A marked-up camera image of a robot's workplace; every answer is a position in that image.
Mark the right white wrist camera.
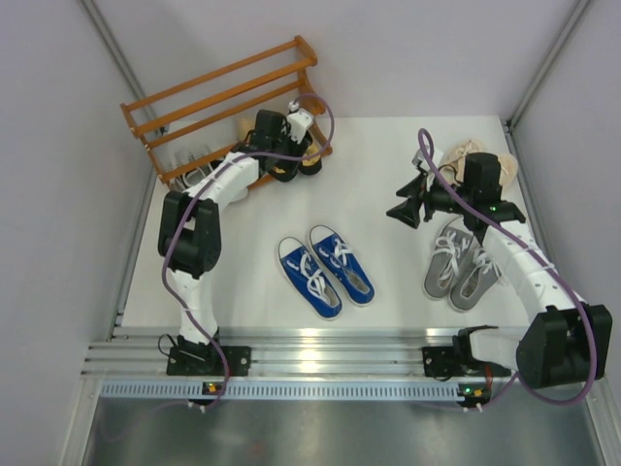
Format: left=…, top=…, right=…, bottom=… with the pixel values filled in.
left=411, top=149, right=444, bottom=172

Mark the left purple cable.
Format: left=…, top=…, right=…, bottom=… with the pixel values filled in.
left=160, top=94, right=337, bottom=414

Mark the purple cable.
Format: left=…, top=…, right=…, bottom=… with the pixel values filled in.
left=160, top=94, right=337, bottom=414
left=416, top=128, right=601, bottom=409

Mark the black white sneaker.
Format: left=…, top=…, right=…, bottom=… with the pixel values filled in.
left=176, top=167, right=211, bottom=191
left=209, top=163, right=249, bottom=204

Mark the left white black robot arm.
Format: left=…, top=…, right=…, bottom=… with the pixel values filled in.
left=157, top=104, right=314, bottom=377

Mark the left beige sneaker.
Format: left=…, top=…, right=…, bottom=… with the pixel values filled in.
left=441, top=139, right=486, bottom=169

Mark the right grey canvas sneaker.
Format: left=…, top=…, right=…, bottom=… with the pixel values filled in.
left=448, top=247, right=502, bottom=313

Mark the left grey canvas sneaker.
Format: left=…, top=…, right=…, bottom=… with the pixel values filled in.
left=423, top=218, right=474, bottom=300

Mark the perforated grey cable tray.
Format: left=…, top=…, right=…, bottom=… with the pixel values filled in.
left=100, top=380, right=486, bottom=402

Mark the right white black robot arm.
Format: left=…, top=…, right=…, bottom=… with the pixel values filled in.
left=387, top=150, right=612, bottom=389

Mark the right beige sneaker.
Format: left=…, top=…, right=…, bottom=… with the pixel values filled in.
left=497, top=152, right=519, bottom=187

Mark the gold loafer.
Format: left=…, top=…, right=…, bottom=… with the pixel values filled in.
left=268, top=160, right=300, bottom=183
left=298, top=143, right=322, bottom=176

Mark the grey canvas sneaker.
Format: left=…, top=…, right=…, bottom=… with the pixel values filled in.
left=448, top=247, right=502, bottom=313
left=423, top=218, right=474, bottom=300

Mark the aluminium rail frame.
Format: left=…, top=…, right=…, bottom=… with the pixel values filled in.
left=81, top=327, right=457, bottom=379

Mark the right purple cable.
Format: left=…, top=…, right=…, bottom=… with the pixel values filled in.
left=416, top=128, right=601, bottom=409

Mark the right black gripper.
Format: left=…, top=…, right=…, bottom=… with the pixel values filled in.
left=387, top=169, right=474, bottom=228

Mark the beige sneaker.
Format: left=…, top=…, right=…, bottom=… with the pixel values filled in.
left=441, top=139, right=486, bottom=169
left=497, top=152, right=519, bottom=187

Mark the blue canvas sneaker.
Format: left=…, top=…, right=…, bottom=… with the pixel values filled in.
left=309, top=224, right=376, bottom=306
left=278, top=237, right=343, bottom=320

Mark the orange wooden shoe shelf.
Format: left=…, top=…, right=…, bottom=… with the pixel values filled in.
left=120, top=35, right=327, bottom=187

